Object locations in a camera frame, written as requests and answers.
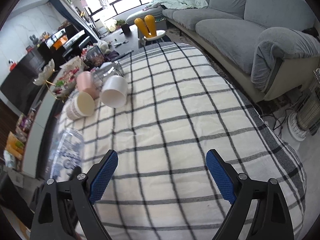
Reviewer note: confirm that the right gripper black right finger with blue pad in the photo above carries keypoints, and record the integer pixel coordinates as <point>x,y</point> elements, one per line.
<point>271,219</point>

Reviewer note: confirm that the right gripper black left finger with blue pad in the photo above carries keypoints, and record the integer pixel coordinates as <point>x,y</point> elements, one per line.
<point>52,219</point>

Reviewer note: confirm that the clear plastic cup blue cat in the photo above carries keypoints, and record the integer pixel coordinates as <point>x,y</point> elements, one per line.
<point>66,153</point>

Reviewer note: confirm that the plaid paper cup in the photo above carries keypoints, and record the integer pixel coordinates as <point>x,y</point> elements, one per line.
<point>80,106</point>

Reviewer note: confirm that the white cup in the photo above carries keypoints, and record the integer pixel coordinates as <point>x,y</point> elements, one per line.
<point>114,92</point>

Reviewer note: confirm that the pink cup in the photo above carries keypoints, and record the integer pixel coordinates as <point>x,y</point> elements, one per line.
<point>85,83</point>

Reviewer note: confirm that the clear glass cup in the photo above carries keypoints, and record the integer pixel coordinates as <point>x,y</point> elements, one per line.
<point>107,70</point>

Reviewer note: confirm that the white grey tv cabinet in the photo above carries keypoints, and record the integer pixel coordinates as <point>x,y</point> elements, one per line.
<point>39,134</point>

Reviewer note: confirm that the white electric heater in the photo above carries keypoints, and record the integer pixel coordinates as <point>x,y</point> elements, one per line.
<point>304,119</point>

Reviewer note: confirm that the snack tray gold stand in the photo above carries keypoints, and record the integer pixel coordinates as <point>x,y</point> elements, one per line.
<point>66,82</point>

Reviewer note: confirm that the black television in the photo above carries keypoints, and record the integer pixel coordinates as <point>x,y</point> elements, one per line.
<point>18,87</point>

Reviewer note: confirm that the white shell bowl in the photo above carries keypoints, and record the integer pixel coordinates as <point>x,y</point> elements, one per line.
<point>44,76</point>

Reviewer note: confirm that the checked cream tablecloth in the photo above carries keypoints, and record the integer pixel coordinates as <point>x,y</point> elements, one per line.
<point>178,108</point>

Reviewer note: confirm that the clear snack jar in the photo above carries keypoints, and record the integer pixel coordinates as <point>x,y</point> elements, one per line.
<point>94,57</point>

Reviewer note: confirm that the black piano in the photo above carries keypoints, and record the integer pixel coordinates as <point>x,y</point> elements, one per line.
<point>63,45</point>

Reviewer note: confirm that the grey sofa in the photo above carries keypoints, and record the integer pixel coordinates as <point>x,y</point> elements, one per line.
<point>268,46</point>

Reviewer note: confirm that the black coffee table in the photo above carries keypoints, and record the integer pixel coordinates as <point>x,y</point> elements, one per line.
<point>122,43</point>

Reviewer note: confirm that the black mug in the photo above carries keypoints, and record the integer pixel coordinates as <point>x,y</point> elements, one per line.
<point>125,29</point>

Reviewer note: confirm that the yellow rabbit ear stool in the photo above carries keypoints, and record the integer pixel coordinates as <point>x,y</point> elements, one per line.
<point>148,30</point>

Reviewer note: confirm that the light green blanket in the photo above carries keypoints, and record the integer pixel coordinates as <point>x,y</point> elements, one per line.
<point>178,4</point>

